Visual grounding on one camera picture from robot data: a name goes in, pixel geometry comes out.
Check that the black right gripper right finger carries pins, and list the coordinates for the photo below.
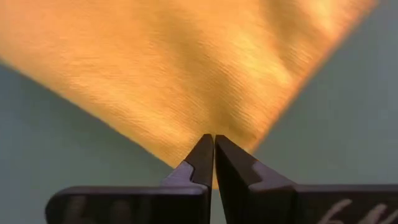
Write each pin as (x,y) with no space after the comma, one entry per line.
(236,180)

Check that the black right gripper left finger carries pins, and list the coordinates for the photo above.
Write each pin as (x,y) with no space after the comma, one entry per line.
(202,161)

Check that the yellow microfiber towel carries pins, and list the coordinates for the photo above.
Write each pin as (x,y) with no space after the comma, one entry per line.
(171,68)

